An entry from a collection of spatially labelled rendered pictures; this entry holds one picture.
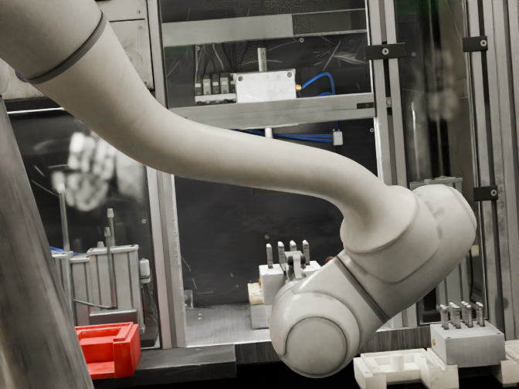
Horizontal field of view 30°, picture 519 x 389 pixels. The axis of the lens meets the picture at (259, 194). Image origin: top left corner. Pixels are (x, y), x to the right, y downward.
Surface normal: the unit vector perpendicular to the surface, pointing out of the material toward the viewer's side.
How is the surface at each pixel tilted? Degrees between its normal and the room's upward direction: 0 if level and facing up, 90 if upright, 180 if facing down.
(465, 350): 90
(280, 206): 90
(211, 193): 90
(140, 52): 90
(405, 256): 108
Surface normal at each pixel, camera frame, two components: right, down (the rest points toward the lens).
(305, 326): -0.20, -0.14
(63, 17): 0.64, 0.27
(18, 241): 0.64, 0.01
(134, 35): 0.04, 0.05
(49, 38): 0.40, 0.50
